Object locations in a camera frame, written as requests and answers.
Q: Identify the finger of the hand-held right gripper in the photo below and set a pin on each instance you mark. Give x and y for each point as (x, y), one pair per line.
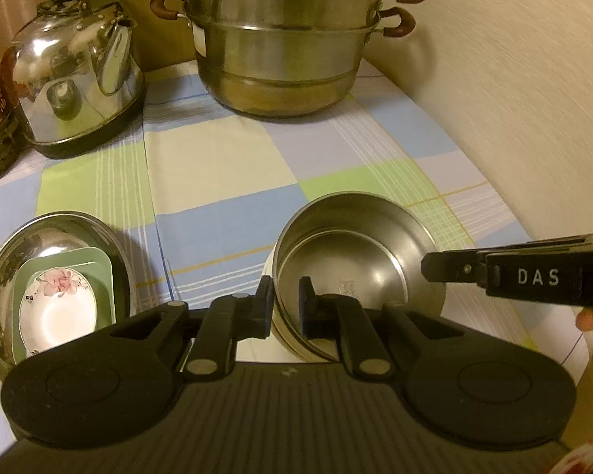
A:
(449, 267)
(548, 241)

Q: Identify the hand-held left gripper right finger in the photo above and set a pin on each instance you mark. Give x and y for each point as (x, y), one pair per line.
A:
(306, 308)

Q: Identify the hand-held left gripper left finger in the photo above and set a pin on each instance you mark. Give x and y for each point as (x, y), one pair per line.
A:
(264, 308)

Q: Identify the small stainless steel bowl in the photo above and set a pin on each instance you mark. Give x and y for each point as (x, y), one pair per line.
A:
(351, 242)

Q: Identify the green square plate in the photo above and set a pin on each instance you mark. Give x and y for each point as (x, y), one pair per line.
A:
(99, 266)

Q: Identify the floral white saucer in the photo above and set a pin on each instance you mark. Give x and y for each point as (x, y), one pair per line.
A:
(54, 316)

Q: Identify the large stainless steel basin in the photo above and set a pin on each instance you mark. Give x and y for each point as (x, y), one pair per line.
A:
(0, 281)

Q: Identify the checked pastel tablecloth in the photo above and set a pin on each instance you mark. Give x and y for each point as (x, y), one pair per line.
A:
(217, 158)

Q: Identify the red patterned clothing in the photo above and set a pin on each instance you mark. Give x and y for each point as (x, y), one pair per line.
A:
(590, 456)

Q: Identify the stainless steel steamer pot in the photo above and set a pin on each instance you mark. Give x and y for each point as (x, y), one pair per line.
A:
(276, 59)

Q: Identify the stainless steel kettle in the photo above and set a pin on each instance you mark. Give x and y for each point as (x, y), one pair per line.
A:
(69, 89)

